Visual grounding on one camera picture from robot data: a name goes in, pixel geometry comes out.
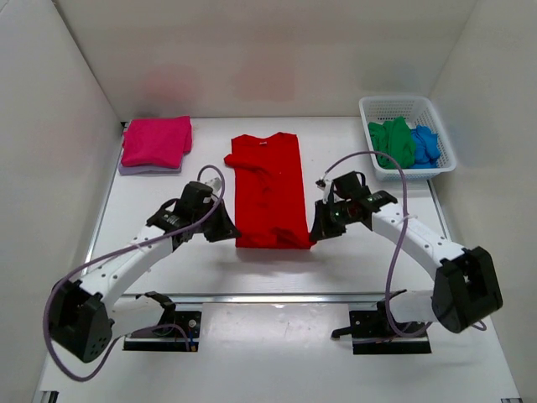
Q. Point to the aluminium table edge rail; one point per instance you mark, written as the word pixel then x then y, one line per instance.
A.
pixel 278 299

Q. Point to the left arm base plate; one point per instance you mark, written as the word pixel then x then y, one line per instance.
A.
pixel 182 337

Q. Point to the white plastic mesh basket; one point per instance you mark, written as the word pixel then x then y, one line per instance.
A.
pixel 415 110

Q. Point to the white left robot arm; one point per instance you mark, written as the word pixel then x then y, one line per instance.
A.
pixel 83 316

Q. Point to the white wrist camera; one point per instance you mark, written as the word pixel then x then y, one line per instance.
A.
pixel 323 183
pixel 215 184

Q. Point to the red t-shirt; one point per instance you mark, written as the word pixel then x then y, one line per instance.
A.
pixel 269 192

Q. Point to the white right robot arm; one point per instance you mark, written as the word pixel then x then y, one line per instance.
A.
pixel 465 284

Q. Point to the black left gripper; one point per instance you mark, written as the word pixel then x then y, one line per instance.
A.
pixel 226 227

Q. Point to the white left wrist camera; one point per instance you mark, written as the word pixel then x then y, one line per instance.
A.
pixel 215 184

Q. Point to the folded pink t-shirt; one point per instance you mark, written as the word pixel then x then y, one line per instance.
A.
pixel 161 142

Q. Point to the crumpled green t-shirt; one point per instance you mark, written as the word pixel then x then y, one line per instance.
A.
pixel 393 138

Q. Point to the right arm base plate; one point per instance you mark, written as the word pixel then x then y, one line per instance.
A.
pixel 371 335

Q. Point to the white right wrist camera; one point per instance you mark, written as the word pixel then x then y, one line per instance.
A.
pixel 323 183

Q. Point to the folded lavender t-shirt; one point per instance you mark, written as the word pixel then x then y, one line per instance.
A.
pixel 146 169

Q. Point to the crumpled blue t-shirt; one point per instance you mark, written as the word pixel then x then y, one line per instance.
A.
pixel 426 152

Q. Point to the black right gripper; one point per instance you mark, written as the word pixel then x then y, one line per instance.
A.
pixel 322 228

